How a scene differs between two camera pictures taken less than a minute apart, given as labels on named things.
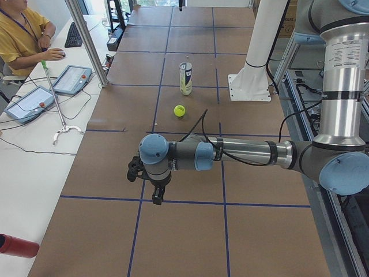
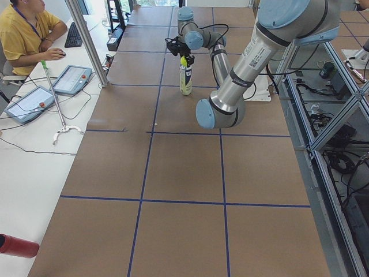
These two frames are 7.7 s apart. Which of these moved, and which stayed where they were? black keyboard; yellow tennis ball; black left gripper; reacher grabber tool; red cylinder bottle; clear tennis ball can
Moved: yellow tennis ball; black left gripper
Stayed: reacher grabber tool; black keyboard; clear tennis ball can; red cylinder bottle
